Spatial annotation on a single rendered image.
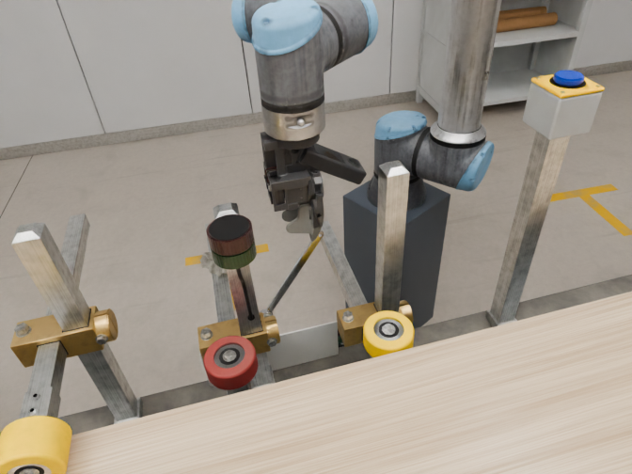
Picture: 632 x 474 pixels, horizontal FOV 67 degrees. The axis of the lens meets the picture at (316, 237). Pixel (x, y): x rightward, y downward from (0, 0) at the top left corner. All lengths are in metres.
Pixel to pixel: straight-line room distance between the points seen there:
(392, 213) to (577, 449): 0.39
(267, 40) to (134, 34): 2.71
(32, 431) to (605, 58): 4.31
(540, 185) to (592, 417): 0.35
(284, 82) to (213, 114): 2.84
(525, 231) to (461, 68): 0.52
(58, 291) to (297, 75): 0.44
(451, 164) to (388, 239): 0.63
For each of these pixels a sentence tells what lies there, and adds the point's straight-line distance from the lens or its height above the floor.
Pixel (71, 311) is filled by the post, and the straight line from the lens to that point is 0.78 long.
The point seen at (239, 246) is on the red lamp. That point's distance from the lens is 0.63.
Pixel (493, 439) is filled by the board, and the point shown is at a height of 0.90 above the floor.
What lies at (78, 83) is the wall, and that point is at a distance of 3.49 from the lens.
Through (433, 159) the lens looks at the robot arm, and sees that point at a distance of 1.39.
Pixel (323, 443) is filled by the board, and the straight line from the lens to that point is 0.68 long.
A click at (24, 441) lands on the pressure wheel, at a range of 0.70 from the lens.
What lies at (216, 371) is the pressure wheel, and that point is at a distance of 0.75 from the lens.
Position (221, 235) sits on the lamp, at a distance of 0.63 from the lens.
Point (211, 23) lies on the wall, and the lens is 3.29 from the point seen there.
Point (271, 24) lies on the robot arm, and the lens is 0.64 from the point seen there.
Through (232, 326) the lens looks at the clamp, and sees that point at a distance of 0.85.
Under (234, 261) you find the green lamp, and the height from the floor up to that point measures 1.09.
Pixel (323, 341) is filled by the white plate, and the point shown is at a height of 0.75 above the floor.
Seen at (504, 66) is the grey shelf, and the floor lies 0.18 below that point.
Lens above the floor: 1.50
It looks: 39 degrees down
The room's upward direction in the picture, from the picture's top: 4 degrees counter-clockwise
